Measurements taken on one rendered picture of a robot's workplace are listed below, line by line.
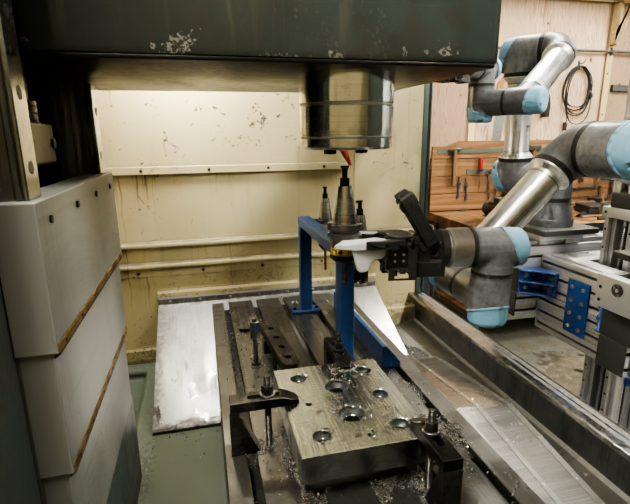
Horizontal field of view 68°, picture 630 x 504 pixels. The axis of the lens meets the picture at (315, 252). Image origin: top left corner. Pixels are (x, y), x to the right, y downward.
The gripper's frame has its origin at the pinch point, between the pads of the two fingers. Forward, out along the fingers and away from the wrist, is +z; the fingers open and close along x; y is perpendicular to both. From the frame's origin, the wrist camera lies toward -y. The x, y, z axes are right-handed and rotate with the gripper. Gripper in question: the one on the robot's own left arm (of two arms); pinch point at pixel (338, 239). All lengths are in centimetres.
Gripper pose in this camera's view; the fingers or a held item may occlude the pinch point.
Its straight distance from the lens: 84.6
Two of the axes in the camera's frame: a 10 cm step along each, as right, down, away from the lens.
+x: -1.0, -2.4, 9.6
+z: -10.0, 0.2, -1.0
